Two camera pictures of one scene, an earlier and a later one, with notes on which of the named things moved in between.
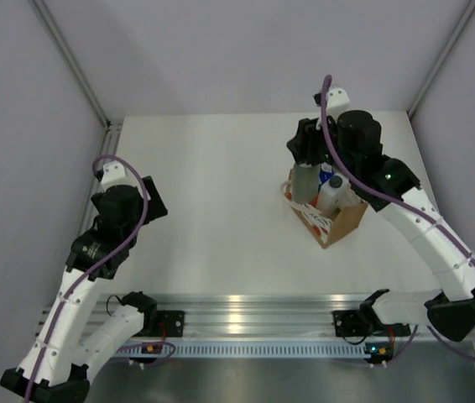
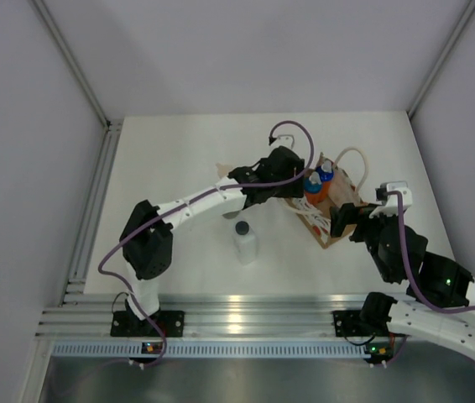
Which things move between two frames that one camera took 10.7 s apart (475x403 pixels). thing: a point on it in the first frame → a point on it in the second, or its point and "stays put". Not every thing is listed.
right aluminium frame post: (472, 3) stays put
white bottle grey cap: (335, 193) → (245, 242)
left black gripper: (155, 208) → (294, 190)
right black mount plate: (350, 322) stays put
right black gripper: (302, 144) → (349, 215)
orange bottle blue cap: (326, 172) stays put
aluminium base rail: (255, 315) stays put
